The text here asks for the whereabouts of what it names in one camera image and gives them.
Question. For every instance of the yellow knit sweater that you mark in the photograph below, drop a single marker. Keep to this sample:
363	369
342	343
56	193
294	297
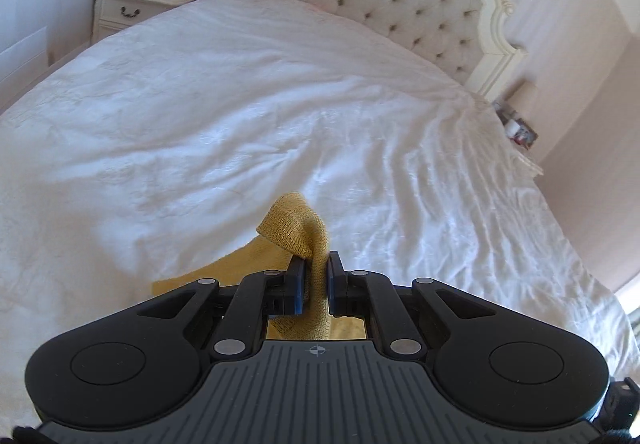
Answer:
290	228

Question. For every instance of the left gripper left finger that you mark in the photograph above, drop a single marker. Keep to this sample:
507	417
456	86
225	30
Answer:
247	308

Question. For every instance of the white bedside table right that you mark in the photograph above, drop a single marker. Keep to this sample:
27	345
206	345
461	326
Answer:
524	156

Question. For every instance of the white floral bedspread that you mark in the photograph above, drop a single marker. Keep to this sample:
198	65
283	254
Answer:
160	149

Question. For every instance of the white bedside table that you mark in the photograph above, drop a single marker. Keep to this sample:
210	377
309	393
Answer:
112	16
524	156

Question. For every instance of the table lamp right side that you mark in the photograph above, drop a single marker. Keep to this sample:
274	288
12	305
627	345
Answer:
522	98

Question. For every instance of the white bedside table left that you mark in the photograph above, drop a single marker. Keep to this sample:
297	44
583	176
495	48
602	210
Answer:
112	16

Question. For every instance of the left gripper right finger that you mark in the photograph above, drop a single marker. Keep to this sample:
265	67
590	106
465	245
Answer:
373	298

